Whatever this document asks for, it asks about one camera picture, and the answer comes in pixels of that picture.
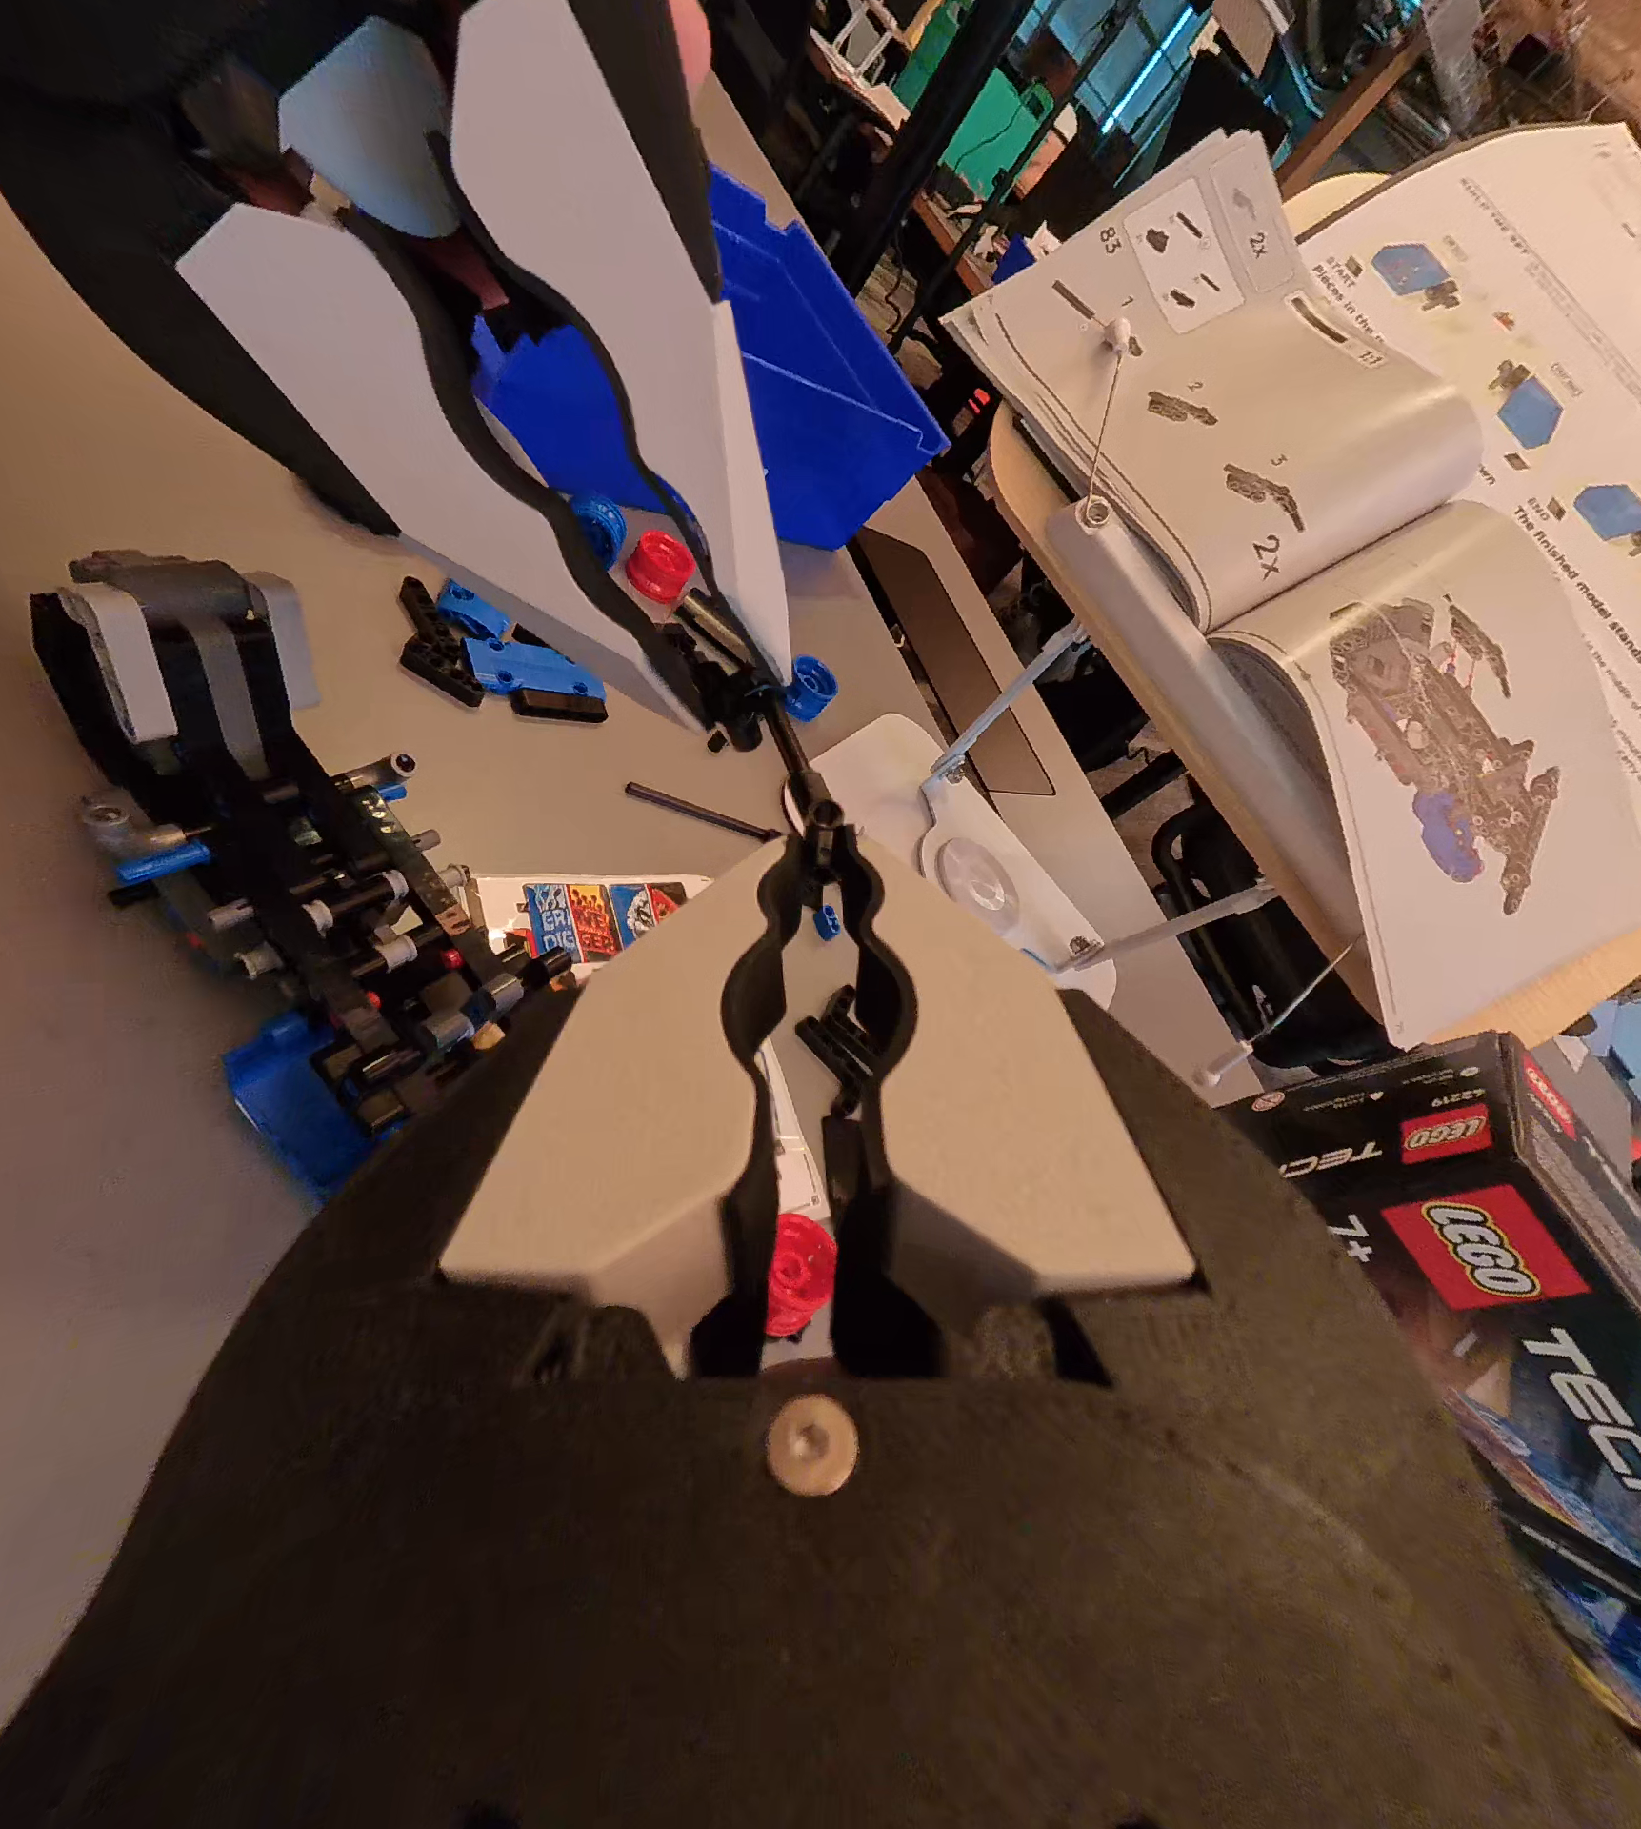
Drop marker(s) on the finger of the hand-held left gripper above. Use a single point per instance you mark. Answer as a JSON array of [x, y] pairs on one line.
[[334, 372], [578, 172]]

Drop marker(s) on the white book stand base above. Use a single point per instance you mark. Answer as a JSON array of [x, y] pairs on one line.
[[1100, 757]]

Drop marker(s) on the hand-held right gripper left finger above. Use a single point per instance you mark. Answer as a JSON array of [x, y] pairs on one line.
[[607, 1144]]

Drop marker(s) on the dark cylinder piece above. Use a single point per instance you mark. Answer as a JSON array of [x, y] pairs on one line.
[[707, 618]]

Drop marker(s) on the blue curved panel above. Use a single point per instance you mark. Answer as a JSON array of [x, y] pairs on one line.
[[477, 609]]

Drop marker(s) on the black holed liftarm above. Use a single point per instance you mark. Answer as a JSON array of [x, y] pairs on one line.
[[437, 643]]

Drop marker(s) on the colourful sticker sheet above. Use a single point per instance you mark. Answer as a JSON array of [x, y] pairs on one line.
[[593, 915]]

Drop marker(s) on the thin black axle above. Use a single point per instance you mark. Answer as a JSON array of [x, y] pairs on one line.
[[700, 810]]

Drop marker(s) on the black toy set box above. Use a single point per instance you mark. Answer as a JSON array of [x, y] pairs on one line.
[[1479, 1430]]

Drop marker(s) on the green container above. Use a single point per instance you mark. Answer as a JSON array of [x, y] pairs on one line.
[[999, 128]]

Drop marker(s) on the person's left hand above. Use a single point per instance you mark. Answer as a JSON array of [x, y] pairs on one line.
[[692, 37]]

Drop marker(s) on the blue plastic bin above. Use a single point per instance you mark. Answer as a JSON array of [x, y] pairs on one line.
[[835, 401]]

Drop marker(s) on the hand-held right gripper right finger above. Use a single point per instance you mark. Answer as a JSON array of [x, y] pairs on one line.
[[1022, 1144]]

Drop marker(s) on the partly built toy truck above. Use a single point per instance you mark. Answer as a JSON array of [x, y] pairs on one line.
[[264, 858]]

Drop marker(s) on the instruction booklet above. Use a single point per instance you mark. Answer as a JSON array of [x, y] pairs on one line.
[[1336, 429]]

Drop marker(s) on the black frame piece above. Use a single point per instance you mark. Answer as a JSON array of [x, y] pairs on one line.
[[707, 687]]

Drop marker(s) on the black axle pin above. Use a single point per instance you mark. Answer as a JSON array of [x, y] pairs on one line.
[[795, 765]]

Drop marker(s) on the grey desk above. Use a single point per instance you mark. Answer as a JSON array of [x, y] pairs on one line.
[[49, 1071]]

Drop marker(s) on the black tripod pole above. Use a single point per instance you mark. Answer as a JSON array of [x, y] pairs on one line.
[[957, 144]]

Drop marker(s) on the black office chair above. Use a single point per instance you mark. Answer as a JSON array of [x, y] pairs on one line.
[[1235, 830]]

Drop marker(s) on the black flat beam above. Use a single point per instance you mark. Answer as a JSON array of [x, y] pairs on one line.
[[565, 709]]

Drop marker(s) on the printed instruction sheet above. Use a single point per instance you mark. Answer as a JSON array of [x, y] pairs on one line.
[[1593, 258]]

